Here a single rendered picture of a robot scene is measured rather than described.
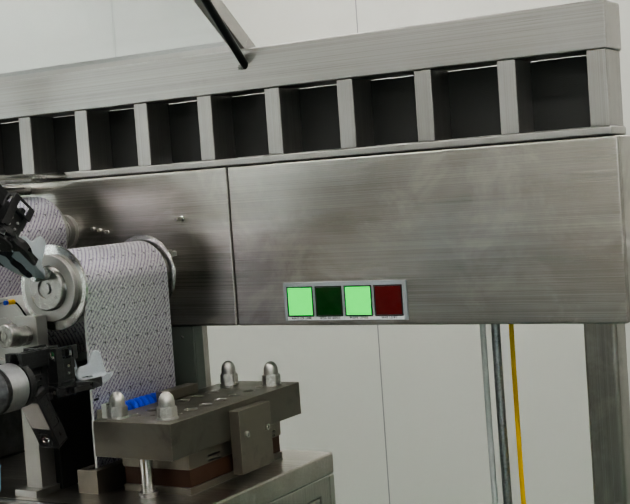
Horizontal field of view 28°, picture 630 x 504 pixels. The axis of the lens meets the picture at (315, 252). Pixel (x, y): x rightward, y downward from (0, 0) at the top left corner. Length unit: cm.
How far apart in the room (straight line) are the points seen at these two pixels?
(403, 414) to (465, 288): 277
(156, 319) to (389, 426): 269
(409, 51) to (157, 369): 73
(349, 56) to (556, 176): 43
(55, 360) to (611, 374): 94
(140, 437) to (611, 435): 81
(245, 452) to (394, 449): 278
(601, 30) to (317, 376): 319
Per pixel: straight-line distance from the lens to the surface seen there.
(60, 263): 217
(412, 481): 493
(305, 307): 228
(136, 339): 227
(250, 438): 219
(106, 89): 253
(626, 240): 205
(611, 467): 227
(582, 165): 205
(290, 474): 223
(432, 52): 216
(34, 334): 219
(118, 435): 210
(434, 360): 478
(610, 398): 225
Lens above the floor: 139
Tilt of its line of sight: 3 degrees down
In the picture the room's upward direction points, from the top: 4 degrees counter-clockwise
